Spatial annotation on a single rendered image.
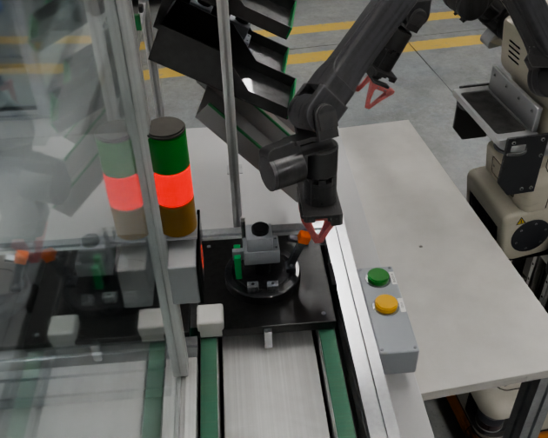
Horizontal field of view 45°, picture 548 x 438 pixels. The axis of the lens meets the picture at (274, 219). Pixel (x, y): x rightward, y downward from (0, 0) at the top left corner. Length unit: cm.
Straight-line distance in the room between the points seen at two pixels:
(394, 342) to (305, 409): 19
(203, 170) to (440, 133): 207
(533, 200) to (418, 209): 30
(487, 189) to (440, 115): 198
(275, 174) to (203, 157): 77
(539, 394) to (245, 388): 58
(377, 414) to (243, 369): 25
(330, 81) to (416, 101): 285
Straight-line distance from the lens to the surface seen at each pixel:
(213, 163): 173
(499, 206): 175
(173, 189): 83
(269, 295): 116
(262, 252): 115
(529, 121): 160
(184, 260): 87
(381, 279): 123
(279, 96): 132
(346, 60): 105
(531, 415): 145
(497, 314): 137
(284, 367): 115
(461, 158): 340
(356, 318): 118
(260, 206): 157
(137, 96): 77
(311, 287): 121
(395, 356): 114
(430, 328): 132
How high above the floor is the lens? 182
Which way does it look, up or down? 39 degrees down
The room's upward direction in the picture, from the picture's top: 2 degrees counter-clockwise
